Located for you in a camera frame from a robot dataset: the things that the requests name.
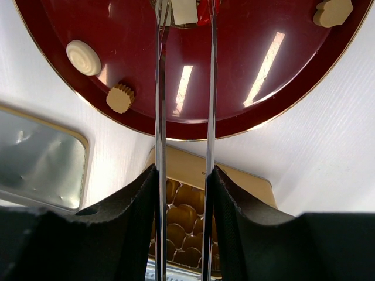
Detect gold chocolate box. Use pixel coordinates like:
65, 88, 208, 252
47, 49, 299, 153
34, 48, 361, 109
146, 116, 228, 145
166, 146, 277, 279

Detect round red plate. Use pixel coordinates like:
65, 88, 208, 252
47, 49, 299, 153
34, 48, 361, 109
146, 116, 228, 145
15, 1, 372, 141

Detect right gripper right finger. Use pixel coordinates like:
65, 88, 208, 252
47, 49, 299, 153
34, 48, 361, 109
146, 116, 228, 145
213, 167, 374, 280

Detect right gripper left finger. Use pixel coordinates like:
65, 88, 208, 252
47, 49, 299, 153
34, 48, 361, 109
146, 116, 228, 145
1, 165, 157, 280

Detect tan round fluted chocolate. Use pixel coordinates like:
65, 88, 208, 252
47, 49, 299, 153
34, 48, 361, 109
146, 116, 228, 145
106, 83, 135, 114

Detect white cube chocolate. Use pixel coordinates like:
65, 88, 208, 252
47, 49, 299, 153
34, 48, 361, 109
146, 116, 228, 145
171, 0, 198, 25

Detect white oval chocolate left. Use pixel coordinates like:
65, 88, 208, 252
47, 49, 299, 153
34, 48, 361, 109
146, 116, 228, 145
66, 40, 101, 76

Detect silver square box lid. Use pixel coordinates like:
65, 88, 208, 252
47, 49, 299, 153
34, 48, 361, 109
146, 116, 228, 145
1, 104, 90, 213

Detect metal tongs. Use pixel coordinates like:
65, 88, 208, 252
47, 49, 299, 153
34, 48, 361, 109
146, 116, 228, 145
155, 1, 217, 280

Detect tan round chocolate right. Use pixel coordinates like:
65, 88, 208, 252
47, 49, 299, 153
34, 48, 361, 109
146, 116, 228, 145
313, 0, 353, 28

